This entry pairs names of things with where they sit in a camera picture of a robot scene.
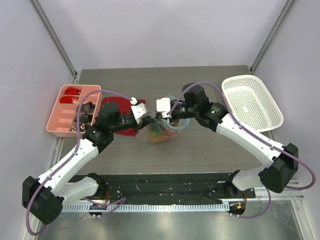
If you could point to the pink compartment tray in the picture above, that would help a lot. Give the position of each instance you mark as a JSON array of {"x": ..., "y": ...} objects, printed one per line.
[{"x": 61, "y": 121}]

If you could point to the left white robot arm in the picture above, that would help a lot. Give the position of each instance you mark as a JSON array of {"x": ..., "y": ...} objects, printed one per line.
[{"x": 45, "y": 196}]

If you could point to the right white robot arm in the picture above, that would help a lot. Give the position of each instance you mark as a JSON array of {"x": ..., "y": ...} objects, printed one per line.
[{"x": 279, "y": 162}]

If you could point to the dark wrapped item in tray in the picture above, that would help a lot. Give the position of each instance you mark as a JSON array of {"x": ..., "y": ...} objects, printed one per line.
[{"x": 86, "y": 108}]

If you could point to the white slotted cable duct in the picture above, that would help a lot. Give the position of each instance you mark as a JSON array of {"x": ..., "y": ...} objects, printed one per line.
[{"x": 83, "y": 207}]

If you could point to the red toy chili pepper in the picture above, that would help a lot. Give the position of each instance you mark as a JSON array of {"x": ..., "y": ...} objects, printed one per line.
[{"x": 170, "y": 133}]

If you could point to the red item in tray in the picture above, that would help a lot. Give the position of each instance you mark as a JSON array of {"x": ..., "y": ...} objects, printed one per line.
[
  {"x": 72, "y": 91},
  {"x": 68, "y": 99}
]

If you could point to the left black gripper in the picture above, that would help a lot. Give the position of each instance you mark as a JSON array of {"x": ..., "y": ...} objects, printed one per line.
[{"x": 143, "y": 121}]

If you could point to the white plastic basket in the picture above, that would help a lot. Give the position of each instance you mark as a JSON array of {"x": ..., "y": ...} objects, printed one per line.
[{"x": 252, "y": 103}]

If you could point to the clear zip top bag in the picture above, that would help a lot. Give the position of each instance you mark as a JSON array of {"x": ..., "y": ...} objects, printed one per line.
[{"x": 141, "y": 134}]

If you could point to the toy pineapple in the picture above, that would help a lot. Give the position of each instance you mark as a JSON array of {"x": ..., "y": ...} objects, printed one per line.
[{"x": 155, "y": 133}]

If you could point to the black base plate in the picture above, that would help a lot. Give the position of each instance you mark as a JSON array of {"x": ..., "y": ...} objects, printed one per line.
[{"x": 170, "y": 189}]

